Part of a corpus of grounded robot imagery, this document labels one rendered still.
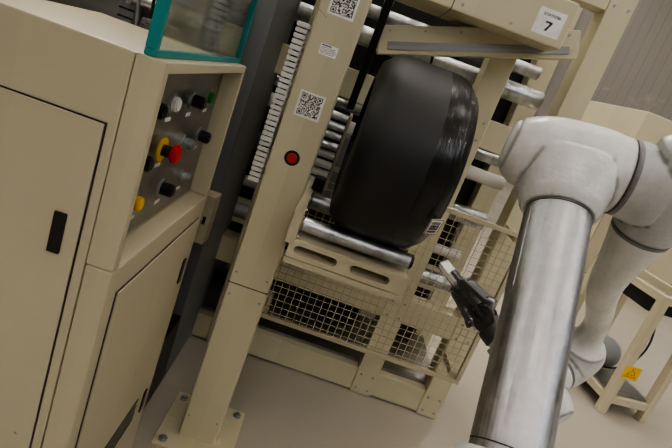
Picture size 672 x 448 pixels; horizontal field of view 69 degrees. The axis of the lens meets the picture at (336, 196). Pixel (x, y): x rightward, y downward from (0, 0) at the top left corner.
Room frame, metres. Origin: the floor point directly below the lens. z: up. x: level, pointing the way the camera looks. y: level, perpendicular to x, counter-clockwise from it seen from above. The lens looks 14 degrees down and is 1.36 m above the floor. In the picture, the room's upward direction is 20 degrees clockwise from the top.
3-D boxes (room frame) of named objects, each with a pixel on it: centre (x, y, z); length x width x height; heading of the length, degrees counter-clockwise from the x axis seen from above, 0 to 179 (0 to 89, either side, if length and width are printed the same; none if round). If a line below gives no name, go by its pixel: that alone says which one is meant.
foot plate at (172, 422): (1.47, 0.16, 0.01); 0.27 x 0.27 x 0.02; 3
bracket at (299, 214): (1.49, 0.09, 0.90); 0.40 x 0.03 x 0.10; 3
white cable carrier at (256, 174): (1.43, 0.25, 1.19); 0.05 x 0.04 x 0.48; 3
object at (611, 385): (2.98, -2.01, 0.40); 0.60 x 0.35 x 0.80; 13
